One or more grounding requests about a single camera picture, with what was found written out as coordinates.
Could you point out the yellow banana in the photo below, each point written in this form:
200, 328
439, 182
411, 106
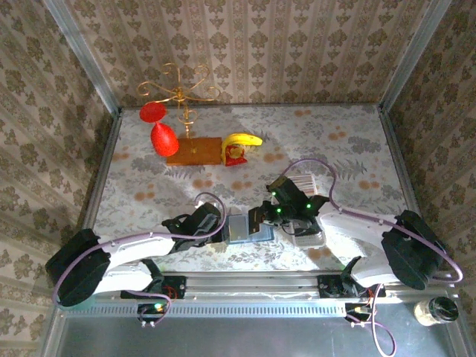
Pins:
241, 140

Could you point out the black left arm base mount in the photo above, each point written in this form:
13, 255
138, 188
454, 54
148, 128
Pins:
173, 286

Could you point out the aluminium corner post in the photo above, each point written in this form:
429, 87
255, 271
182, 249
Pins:
80, 48
415, 48

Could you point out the red and yellow snack packet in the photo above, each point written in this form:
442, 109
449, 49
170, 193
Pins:
234, 155

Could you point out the black electronics box with LED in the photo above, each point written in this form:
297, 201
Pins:
357, 311
148, 310

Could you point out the grey metal base plate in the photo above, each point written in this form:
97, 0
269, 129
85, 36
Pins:
241, 338

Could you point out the glass jar with black lid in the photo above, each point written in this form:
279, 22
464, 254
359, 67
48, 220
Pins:
435, 311

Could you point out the aluminium extrusion rail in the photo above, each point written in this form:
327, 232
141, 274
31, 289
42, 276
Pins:
253, 286

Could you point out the red plastic wine glass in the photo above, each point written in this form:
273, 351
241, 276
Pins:
163, 140

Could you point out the aluminium table edge rail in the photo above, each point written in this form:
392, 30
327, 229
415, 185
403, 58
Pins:
407, 186
99, 186

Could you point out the floral patterned tablecloth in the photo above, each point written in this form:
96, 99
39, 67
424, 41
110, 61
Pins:
334, 122

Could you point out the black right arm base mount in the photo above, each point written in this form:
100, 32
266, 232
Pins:
331, 286

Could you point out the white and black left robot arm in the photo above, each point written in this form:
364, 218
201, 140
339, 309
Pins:
141, 249

